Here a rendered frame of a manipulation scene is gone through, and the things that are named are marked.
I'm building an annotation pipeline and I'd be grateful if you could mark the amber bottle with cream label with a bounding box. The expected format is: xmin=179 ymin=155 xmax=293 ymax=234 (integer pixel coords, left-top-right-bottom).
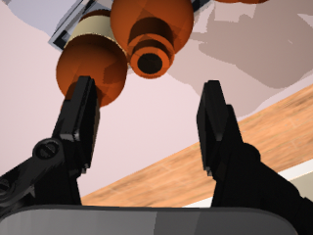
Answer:
xmin=56 ymin=10 xmax=129 ymax=108

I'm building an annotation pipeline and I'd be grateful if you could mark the dark grey tray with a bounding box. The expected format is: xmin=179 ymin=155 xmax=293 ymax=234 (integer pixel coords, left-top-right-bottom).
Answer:
xmin=48 ymin=0 xmax=215 ymax=53

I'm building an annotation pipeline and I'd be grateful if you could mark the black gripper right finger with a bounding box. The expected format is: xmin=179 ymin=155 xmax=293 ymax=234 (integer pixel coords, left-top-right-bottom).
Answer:
xmin=196 ymin=80 xmax=313 ymax=235

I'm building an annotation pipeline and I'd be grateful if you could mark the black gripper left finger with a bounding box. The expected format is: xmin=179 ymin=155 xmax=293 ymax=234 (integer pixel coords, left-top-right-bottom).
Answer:
xmin=0 ymin=75 xmax=101 ymax=217

